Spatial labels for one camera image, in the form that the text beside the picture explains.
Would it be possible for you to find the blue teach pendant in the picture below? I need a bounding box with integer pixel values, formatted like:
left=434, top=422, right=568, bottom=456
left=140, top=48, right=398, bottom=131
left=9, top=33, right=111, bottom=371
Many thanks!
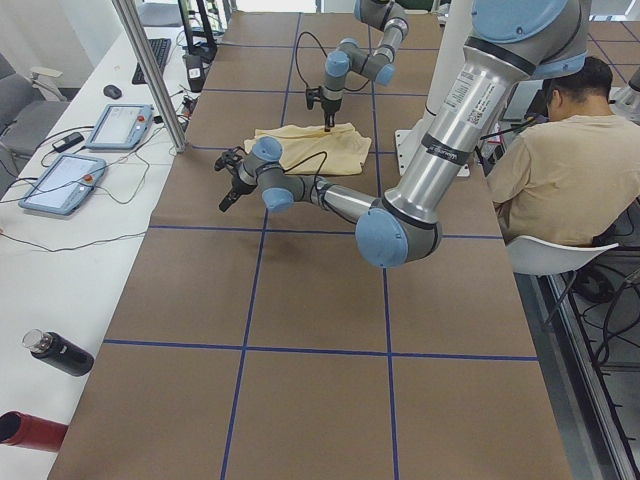
left=18, top=154, right=107, bottom=216
left=85, top=104, right=153, bottom=151

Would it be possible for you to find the red cylindrical bottle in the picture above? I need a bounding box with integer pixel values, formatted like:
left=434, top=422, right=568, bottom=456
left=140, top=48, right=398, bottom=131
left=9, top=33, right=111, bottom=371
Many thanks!
left=1, top=411, right=68, bottom=452

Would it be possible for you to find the black metal-capped bottle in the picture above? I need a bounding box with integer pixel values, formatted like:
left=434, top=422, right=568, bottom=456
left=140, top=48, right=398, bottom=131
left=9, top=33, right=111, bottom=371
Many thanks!
left=22, top=329, right=94, bottom=377

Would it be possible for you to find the black keyboard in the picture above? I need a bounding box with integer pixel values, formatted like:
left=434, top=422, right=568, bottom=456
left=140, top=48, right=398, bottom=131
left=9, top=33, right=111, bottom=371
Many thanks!
left=131, top=37, right=173, bottom=86

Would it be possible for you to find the seated person in beige shirt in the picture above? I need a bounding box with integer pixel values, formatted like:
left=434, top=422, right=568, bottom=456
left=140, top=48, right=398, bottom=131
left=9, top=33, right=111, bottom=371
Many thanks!
left=487, top=56, right=639, bottom=247

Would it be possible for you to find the brown table cover sheet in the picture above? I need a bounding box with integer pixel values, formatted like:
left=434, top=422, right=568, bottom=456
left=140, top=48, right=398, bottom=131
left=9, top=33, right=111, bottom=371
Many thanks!
left=48, top=10, right=640, bottom=480

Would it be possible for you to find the grey office chair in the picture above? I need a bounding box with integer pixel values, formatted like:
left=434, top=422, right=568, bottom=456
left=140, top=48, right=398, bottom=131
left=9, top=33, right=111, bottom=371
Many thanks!
left=0, top=52, right=69, bottom=166

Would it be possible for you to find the aluminium frame post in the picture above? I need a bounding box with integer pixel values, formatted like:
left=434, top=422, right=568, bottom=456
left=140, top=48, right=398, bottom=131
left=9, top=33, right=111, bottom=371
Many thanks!
left=112, top=0, right=186, bottom=153

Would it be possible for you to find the white chair seat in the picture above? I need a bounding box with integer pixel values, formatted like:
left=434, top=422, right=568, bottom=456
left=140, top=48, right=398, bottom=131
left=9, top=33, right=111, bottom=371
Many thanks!
left=506, top=235, right=619, bottom=276

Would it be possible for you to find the cream motorcycle print t-shirt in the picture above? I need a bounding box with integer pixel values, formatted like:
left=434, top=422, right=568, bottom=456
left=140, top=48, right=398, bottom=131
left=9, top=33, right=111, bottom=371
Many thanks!
left=244, top=123, right=372, bottom=176

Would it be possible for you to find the black computer mouse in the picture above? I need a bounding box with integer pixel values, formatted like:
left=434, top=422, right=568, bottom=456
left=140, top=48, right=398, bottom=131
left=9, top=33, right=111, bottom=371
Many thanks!
left=103, top=84, right=122, bottom=100

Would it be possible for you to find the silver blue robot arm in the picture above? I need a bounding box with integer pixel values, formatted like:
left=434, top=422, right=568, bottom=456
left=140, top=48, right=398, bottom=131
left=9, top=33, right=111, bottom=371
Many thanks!
left=214, top=1, right=591, bottom=268
left=305, top=1, right=409, bottom=132

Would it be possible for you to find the black power adapter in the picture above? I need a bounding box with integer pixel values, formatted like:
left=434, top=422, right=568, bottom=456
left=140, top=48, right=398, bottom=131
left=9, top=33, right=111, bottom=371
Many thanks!
left=52, top=132, right=84, bottom=153

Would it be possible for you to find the near blue teach pendant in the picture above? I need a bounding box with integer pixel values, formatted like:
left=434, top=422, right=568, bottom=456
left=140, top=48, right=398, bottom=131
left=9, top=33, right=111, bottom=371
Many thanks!
left=18, top=154, right=107, bottom=216

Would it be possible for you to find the far blue teach pendant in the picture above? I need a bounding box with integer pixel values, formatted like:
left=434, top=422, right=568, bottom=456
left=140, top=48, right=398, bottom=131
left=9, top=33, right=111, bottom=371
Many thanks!
left=85, top=104, right=153, bottom=151

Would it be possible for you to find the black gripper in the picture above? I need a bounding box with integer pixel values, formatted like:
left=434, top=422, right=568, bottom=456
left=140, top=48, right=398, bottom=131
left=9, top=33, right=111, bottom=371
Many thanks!
left=305, top=86, right=343, bottom=132
left=214, top=146, right=254, bottom=211

